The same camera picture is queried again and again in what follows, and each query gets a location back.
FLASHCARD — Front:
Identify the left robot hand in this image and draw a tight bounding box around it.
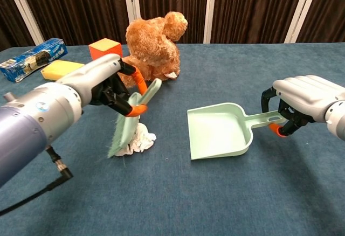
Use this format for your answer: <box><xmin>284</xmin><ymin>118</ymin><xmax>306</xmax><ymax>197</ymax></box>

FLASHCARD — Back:
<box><xmin>58</xmin><ymin>53</ymin><xmax>148</xmax><ymax>118</ymax></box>

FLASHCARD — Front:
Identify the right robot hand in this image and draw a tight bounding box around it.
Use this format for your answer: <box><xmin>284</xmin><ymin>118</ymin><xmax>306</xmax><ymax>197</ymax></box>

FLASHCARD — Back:
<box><xmin>260</xmin><ymin>75</ymin><xmax>345</xmax><ymax>137</ymax></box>

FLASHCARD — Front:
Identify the mint green hand broom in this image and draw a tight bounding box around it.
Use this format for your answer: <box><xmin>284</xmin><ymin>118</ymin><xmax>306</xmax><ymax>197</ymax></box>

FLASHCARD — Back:
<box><xmin>107</xmin><ymin>78</ymin><xmax>162</xmax><ymax>159</ymax></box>

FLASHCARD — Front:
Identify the white paper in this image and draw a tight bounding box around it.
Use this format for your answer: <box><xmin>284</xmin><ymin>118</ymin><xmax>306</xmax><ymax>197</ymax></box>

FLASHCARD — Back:
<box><xmin>114</xmin><ymin>122</ymin><xmax>157</xmax><ymax>156</ymax></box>

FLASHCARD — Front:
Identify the mint green dustpan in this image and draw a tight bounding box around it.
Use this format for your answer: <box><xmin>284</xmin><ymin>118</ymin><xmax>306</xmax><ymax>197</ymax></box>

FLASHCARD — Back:
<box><xmin>187</xmin><ymin>102</ymin><xmax>288</xmax><ymax>161</ymax></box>

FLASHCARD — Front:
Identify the orange yellow cube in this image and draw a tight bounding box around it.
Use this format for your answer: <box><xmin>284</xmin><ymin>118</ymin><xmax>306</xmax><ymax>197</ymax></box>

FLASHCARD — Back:
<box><xmin>88</xmin><ymin>38</ymin><xmax>122</xmax><ymax>61</ymax></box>

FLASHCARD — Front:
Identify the yellow sponge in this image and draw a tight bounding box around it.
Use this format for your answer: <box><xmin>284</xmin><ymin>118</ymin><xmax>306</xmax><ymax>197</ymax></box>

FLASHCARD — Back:
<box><xmin>40</xmin><ymin>59</ymin><xmax>86</xmax><ymax>82</ymax></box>

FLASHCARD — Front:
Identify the brown teddy bear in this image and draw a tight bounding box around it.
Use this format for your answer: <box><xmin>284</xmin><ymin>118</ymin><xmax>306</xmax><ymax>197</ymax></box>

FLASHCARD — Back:
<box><xmin>118</xmin><ymin>11</ymin><xmax>189</xmax><ymax>88</ymax></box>

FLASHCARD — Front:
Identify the blue cookie package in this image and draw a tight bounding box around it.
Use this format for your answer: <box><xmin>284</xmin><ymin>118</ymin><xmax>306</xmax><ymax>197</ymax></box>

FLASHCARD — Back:
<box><xmin>0</xmin><ymin>37</ymin><xmax>68</xmax><ymax>84</ymax></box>

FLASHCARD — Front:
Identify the blue felt table cover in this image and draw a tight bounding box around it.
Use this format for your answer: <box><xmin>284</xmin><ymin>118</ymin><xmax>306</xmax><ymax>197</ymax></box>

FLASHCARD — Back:
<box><xmin>0</xmin><ymin>41</ymin><xmax>345</xmax><ymax>236</ymax></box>

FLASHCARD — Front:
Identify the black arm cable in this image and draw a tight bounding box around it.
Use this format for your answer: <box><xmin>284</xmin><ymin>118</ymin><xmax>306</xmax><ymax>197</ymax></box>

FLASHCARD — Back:
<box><xmin>0</xmin><ymin>144</ymin><xmax>74</xmax><ymax>217</ymax></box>

